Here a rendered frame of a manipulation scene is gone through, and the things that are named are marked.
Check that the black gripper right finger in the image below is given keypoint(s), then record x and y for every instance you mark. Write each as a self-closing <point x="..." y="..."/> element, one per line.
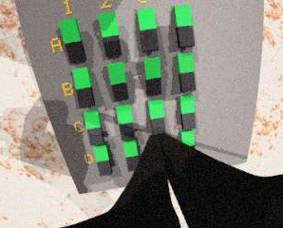
<point x="212" y="194"/>

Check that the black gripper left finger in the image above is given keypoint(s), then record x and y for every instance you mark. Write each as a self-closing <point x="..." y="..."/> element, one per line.
<point x="145" y="201"/>

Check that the grey switch panel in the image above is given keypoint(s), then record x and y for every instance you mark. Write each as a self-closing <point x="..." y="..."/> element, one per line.
<point x="113" y="72"/>

